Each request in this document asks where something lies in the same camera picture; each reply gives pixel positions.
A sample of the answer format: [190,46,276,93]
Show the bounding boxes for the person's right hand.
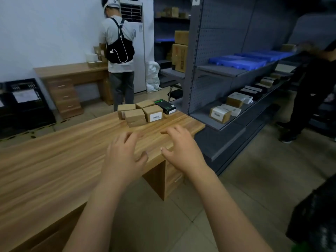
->
[160,125,209,179]

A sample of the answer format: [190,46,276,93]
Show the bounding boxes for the person's left hand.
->
[101,131,149,186]

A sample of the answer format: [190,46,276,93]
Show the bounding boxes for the person's left forearm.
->
[62,178,127,252]

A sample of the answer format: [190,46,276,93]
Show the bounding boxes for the person's right forearm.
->
[183,167,274,252]

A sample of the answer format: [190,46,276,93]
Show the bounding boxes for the cardboard box with white label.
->
[142,105,164,123]

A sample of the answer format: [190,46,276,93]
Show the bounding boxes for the black box with green stripe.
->
[154,99,177,115]

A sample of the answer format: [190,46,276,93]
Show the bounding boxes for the black chair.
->
[167,85,184,103]

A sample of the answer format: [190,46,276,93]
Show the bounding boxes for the labelled cardboard box on shelf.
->
[209,106,232,124]

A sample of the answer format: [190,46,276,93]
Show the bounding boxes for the large wooden desk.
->
[0,109,206,252]

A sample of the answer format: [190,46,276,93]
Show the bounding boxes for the white plastic sack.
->
[145,61,161,93]

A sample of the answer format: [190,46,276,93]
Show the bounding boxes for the white flat box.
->
[221,103,242,117]

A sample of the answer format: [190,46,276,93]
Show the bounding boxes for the cardboard box with white top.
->
[226,92,246,108]

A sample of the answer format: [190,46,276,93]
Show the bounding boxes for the grey pegboard shelf unit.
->
[181,0,310,176]

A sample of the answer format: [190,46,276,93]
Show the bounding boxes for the large printed cardboard carton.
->
[171,44,188,73]

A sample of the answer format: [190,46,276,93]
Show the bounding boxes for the small wooden desk with drawers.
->
[34,62,114,120]

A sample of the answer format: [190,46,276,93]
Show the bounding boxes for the white standing air conditioner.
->
[119,0,146,94]

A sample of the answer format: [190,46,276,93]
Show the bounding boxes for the dark storage shelf unit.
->
[153,0,193,88]

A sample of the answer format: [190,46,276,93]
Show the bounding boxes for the black backpack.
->
[106,18,135,64]

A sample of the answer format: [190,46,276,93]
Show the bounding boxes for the row of dark boxes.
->
[238,71,289,102]

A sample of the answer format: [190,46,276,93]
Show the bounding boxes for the blue plastic tray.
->
[208,55,268,70]
[234,50,295,62]

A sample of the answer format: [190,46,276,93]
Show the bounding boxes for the medium cardboard carton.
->
[174,30,190,46]

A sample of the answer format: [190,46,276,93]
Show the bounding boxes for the black plastic crate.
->
[0,78,57,140]

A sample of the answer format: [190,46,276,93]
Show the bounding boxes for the cardboard boxes on dark shelf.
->
[157,7,190,19]

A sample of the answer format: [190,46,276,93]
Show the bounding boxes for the black mesh bag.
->
[286,174,336,252]

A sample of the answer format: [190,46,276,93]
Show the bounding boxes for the white cap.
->
[103,0,121,10]

